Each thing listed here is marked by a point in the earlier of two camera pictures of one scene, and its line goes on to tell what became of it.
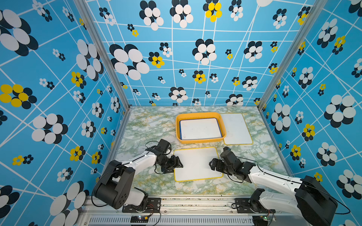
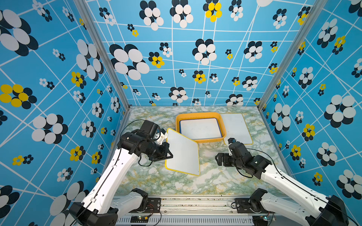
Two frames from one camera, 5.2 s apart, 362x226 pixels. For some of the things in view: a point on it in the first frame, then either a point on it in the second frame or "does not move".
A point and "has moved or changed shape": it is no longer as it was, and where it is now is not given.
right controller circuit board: x=262 y=220 does not move
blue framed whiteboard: x=199 y=128 does not move
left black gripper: x=176 y=163 to x=165 y=153
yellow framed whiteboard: x=236 y=130 does not move
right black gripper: x=218 y=162 to x=225 y=156
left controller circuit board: x=139 y=218 does not move
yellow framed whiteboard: x=195 y=162 has moved or changed shape
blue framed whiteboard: x=197 y=128 does not move
